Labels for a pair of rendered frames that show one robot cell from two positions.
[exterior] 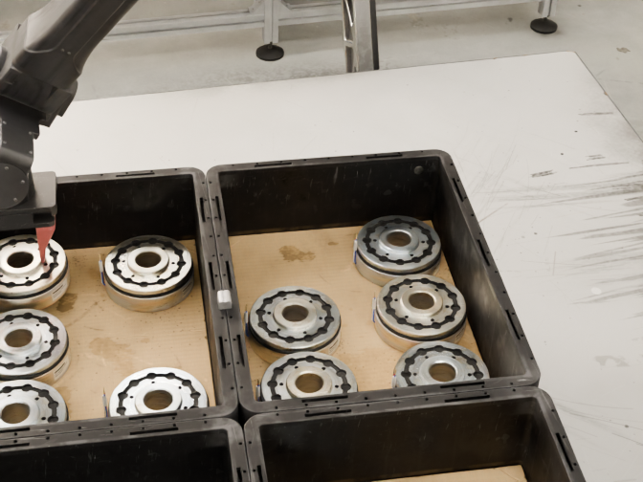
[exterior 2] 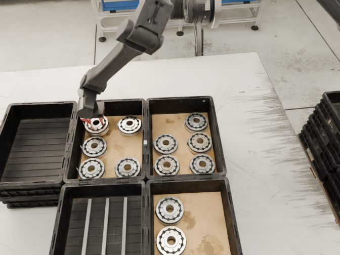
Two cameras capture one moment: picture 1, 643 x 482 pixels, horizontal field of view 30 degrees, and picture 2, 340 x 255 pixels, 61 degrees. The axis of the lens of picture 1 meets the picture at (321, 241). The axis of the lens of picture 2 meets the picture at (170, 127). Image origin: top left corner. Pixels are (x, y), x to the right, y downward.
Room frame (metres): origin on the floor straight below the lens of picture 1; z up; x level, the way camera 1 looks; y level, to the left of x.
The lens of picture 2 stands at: (0.31, -0.08, 1.87)
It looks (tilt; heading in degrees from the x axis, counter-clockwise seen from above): 53 degrees down; 8
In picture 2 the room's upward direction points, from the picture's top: straight up
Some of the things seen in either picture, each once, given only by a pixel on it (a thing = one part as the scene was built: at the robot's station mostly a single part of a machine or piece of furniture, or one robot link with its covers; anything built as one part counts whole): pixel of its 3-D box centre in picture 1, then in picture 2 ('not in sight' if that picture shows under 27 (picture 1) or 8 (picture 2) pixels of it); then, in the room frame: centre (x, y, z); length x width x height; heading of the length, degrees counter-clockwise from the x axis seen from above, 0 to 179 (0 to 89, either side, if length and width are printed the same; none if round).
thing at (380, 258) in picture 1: (398, 243); (196, 121); (1.11, -0.09, 0.86); 0.10 x 0.10 x 0.01
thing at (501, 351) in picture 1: (355, 305); (182, 141); (0.99, -0.04, 0.87); 0.40 x 0.30 x 0.11; 11
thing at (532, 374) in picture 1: (357, 272); (182, 134); (0.99, -0.04, 0.92); 0.40 x 0.30 x 0.02; 11
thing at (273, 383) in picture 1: (308, 387); (167, 165); (0.87, 0.01, 0.86); 0.10 x 0.10 x 0.01
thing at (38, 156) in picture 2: not in sight; (38, 147); (0.88, 0.55, 0.87); 0.40 x 0.30 x 0.11; 11
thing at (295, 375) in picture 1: (309, 383); (167, 165); (0.87, 0.01, 0.86); 0.05 x 0.05 x 0.01
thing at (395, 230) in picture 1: (399, 240); (196, 120); (1.11, -0.09, 0.86); 0.05 x 0.05 x 0.01
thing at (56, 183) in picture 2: not in sight; (33, 140); (0.88, 0.55, 0.92); 0.40 x 0.30 x 0.02; 11
